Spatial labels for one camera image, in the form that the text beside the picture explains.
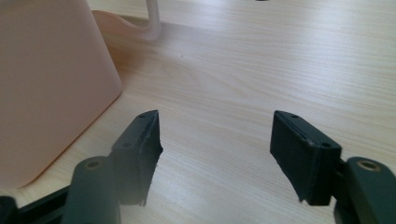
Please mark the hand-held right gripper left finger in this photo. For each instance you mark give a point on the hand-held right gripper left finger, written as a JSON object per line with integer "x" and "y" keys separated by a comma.
{"x": 137, "y": 155}

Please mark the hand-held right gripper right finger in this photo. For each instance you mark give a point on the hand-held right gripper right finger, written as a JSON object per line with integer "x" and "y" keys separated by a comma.
{"x": 306, "y": 161}

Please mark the pink plastic container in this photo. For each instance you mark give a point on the pink plastic container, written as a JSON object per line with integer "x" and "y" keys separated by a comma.
{"x": 49, "y": 90}

